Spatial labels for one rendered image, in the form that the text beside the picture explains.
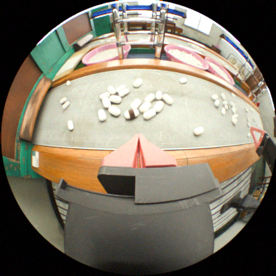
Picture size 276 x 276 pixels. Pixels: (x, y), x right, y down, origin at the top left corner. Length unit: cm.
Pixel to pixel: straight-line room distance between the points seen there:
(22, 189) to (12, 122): 103
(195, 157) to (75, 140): 33
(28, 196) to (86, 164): 132
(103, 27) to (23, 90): 260
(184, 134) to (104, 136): 21
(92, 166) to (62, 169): 11
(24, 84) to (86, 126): 42
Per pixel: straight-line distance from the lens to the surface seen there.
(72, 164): 27
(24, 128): 46
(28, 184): 146
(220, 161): 32
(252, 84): 515
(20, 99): 52
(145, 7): 78
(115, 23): 39
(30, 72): 58
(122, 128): 26
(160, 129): 26
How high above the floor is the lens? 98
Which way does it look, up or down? 76 degrees down
